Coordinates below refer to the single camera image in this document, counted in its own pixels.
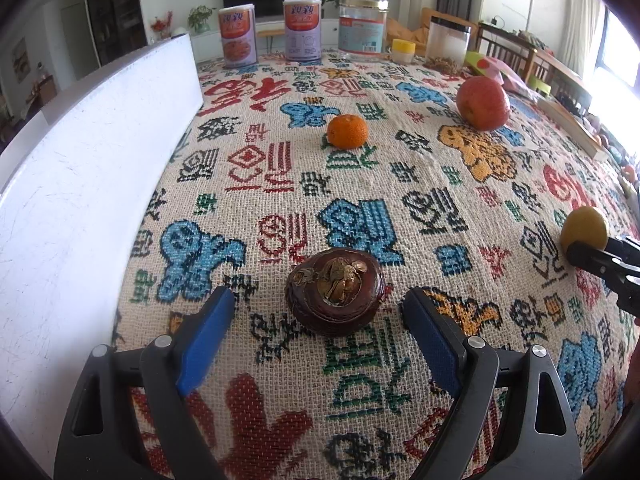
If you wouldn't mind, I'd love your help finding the red-label tin can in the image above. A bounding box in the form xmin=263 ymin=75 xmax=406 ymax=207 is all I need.
xmin=219 ymin=4 xmax=259 ymax=69
xmin=282 ymin=0 xmax=322 ymax=65

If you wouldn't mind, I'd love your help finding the small yellow jar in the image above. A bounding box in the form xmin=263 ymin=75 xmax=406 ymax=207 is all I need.
xmin=391 ymin=39 xmax=416 ymax=64

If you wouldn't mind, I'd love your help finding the pile of brown nuts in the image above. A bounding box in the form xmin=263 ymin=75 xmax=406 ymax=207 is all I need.
xmin=424 ymin=55 xmax=468 ymax=76

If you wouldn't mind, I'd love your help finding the white flat board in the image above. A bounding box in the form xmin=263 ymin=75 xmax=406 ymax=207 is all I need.
xmin=0 ymin=32 xmax=205 ymax=466

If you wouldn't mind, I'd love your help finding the brown carved wooden ornament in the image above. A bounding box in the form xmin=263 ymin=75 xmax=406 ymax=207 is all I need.
xmin=284 ymin=247 xmax=386 ymax=337

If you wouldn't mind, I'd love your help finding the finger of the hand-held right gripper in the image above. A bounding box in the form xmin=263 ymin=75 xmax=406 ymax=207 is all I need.
xmin=565 ymin=235 xmax=640 ymax=317

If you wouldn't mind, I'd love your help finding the right red-label tin can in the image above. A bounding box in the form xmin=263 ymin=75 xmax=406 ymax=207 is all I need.
xmin=282 ymin=0 xmax=322 ymax=65

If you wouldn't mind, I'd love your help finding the pink snack bag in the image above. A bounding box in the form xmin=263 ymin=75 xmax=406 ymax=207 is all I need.
xmin=465 ymin=51 xmax=543 ymax=101

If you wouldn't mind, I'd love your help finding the left red-label tin can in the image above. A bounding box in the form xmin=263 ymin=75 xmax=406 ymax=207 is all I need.
xmin=219 ymin=4 xmax=259 ymax=69

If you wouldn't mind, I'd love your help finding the red flower bunch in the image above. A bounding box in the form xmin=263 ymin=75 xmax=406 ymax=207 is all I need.
xmin=150 ymin=10 xmax=175 ymax=41

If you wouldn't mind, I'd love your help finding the clear container with black lid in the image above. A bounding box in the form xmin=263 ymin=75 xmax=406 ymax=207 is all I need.
xmin=425 ymin=16 xmax=478 ymax=64

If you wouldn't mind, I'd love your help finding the printed woven tablecloth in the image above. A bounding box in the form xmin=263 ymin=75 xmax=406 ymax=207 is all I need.
xmin=107 ymin=50 xmax=640 ymax=480

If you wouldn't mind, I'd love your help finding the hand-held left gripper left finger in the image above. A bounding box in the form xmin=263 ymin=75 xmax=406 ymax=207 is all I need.
xmin=54 ymin=286 xmax=237 ymax=480

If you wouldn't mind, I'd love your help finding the wooden chair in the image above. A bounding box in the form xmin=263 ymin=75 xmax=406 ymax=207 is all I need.
xmin=474 ymin=22 xmax=593 ymax=116

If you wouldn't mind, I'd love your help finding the yellow-brown round fruit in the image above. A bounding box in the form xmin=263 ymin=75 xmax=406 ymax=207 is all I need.
xmin=559 ymin=206 xmax=610 ymax=251

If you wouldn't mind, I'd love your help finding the red apple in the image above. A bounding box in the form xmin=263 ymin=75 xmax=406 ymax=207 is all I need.
xmin=455 ymin=76 xmax=512 ymax=131

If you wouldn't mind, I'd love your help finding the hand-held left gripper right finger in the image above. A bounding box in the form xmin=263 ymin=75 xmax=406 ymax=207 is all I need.
xmin=401 ymin=286 xmax=584 ymax=480

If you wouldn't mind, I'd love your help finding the small orange tangerine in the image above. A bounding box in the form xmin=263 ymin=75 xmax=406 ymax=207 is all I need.
xmin=327 ymin=114 xmax=369 ymax=149

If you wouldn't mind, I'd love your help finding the glass jar with gold lid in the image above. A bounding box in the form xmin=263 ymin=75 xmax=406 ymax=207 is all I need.
xmin=338 ymin=0 xmax=389 ymax=63

